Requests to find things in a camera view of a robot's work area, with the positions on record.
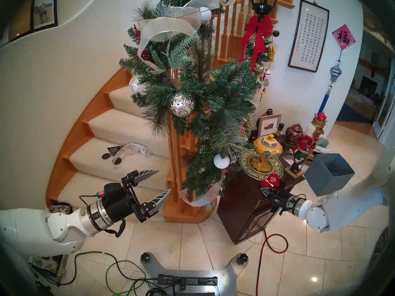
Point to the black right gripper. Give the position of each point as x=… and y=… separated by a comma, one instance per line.
x=285, y=198

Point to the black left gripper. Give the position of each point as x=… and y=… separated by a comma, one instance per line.
x=118, y=203

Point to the red mini stocking ornament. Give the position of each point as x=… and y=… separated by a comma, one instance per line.
x=271, y=180

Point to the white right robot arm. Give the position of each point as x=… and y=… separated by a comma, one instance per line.
x=339, y=206

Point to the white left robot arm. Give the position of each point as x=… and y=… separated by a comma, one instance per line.
x=55, y=227

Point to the white glitter ball ornament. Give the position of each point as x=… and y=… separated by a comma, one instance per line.
x=206, y=15
x=222, y=161

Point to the red ball ornament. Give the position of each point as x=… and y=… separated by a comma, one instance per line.
x=242, y=129

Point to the silver faceted ball ornament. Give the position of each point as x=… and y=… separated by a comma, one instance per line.
x=182, y=104

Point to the clear glass ball ornament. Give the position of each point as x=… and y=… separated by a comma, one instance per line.
x=135, y=86

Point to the gold bell ornament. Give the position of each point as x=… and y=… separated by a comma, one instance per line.
x=271, y=53

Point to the dark wooden cabinet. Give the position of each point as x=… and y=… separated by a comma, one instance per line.
x=247, y=212

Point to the green gold decorative plate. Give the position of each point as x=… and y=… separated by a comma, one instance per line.
x=248, y=167

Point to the yellow porcelain lidded urn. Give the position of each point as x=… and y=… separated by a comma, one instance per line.
x=268, y=150

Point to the clear plastic packaging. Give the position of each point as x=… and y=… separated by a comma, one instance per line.
x=129, y=150

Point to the dark square card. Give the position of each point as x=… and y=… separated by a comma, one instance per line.
x=114, y=149

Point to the grey blue square bin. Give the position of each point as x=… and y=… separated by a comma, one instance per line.
x=324, y=175

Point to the tall red nutcracker figure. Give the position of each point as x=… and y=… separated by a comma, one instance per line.
x=305, y=144

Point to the small black-hat nutcracker figure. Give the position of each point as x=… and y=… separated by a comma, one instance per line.
x=280, y=130

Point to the dark red cloisonne jar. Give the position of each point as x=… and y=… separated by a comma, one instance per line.
x=294, y=132

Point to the carpeted wooden staircase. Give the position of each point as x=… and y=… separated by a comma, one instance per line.
x=123, y=129

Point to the small framed picture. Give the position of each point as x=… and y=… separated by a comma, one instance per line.
x=269, y=125

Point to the black star knob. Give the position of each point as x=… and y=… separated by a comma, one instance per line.
x=243, y=258
x=146, y=256

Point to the green jade carving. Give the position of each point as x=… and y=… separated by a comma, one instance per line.
x=323, y=143

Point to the dark ceramic vase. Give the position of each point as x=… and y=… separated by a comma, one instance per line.
x=270, y=112

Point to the black power strip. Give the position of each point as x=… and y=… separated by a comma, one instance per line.
x=191, y=280

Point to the green pine garland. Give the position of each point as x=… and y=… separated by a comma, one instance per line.
x=222, y=92

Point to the blue room rug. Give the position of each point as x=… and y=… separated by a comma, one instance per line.
x=350, y=115

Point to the dark patterned rug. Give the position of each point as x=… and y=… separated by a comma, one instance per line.
x=381, y=246
x=46, y=263

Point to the red berry sprig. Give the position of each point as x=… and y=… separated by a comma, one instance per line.
x=144, y=55

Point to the blue vase tassel hanging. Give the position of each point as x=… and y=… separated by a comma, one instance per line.
x=335, y=72

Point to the white glass door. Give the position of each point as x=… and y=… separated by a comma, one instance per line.
x=385, y=110

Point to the black fireplace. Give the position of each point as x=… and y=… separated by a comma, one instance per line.
x=368, y=85

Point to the framed Chinese calligraphy scroll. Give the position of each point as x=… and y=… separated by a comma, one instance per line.
x=308, y=36

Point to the sheer white gold-edged ribbon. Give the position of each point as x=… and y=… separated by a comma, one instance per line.
x=166, y=25

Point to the red velvet bow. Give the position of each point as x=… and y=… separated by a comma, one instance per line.
x=256, y=25

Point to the wooden stair balustrade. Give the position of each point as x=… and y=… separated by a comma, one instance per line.
x=233, y=24

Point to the red diamond Fu paper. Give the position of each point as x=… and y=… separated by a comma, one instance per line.
x=343, y=37

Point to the framed horse photo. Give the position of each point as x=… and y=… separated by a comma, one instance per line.
x=44, y=11

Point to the dark framed picture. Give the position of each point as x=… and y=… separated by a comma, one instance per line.
x=20, y=27

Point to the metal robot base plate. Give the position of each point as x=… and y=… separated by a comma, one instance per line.
x=226, y=280

